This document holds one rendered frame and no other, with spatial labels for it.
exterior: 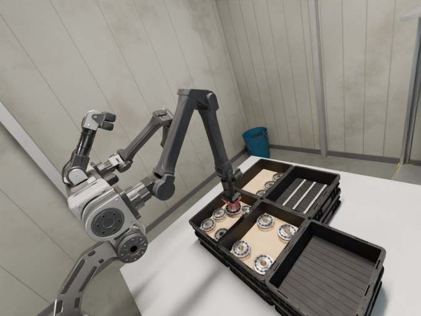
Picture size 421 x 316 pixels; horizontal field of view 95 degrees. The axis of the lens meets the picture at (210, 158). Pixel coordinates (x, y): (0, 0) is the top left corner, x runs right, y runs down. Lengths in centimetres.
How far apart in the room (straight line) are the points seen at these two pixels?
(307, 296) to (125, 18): 286
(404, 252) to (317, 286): 50
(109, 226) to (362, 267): 101
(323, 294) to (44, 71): 263
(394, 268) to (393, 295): 13
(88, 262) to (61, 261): 174
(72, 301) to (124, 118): 185
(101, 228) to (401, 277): 124
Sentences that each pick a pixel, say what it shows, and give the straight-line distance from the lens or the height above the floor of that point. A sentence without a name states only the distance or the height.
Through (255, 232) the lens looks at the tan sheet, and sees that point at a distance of 124.
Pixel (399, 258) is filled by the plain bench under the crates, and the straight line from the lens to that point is 135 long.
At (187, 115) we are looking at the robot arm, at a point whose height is 163.
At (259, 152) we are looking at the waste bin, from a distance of 328.
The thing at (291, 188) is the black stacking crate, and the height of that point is 83.
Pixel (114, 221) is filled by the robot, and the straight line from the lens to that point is 71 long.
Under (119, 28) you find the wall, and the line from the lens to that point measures 276.
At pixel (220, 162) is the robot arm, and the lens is 91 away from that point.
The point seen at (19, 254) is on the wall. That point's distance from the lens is 281.
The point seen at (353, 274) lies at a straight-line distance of 111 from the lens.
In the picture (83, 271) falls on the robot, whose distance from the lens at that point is 119.
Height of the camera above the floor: 178
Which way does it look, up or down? 26 degrees down
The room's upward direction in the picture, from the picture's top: 21 degrees counter-clockwise
